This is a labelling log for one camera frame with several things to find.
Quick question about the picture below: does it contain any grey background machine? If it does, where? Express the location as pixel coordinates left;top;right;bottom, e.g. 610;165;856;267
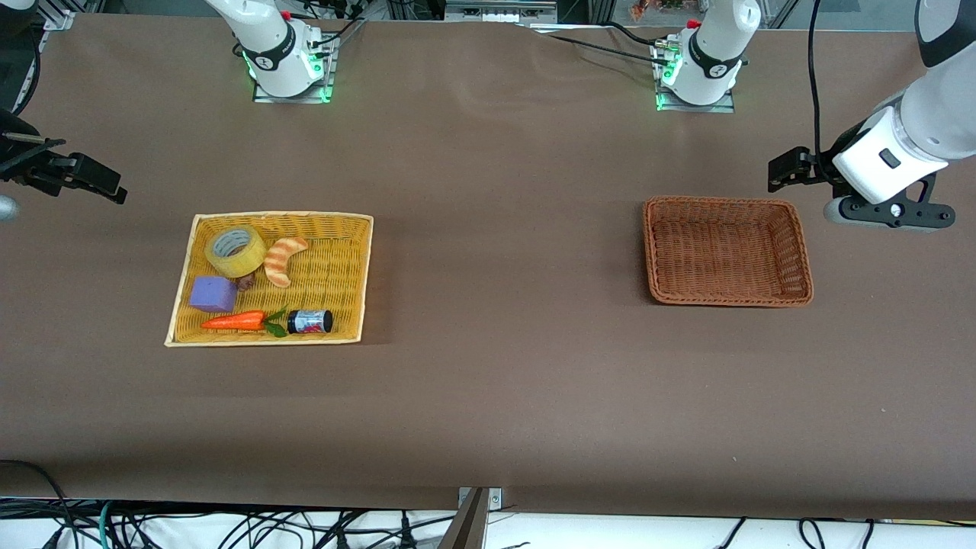
445;0;559;24

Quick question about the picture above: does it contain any small metal table bracket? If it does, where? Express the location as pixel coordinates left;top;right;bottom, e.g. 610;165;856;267
457;487;504;510

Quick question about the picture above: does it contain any black base cable bundle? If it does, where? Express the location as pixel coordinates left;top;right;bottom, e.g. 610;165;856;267
309;11;368;48

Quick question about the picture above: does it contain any purple foam cube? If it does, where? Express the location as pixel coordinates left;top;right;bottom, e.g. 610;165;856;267
188;276;238;313

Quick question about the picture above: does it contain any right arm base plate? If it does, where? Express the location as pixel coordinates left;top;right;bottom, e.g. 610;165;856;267
252;34;336;104

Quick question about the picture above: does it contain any orange toy carrot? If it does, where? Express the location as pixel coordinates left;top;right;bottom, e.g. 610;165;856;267
201;307;289;338

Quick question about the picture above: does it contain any brown table cloth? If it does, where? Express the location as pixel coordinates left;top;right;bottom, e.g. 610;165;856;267
0;14;976;522

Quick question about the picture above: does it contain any long black table cable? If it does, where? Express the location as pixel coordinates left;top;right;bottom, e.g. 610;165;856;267
526;23;666;63

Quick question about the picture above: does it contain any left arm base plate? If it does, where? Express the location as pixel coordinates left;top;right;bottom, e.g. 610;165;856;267
654;40;737;114

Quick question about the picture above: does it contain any small black-lidded can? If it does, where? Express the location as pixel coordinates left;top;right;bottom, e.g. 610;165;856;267
287;310;334;335

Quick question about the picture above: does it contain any yellow tape roll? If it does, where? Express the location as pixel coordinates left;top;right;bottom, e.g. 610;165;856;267
204;226;268;279

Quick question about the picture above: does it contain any yellow wicker basket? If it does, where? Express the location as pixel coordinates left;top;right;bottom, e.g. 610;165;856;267
165;212;374;348

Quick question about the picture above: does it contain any dark table post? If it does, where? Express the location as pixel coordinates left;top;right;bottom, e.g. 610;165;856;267
438;488;490;549

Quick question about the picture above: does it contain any brown wicker basket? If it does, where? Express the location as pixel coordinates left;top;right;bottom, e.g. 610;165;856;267
642;196;814;307

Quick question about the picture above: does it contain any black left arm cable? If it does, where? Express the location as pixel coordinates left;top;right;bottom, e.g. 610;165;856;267
807;0;832;165

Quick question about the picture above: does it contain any short black table cable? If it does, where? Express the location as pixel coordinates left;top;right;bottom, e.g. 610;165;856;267
602;21;658;45

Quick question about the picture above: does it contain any toy croissant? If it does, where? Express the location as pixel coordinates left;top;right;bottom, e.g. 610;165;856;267
262;237;310;288

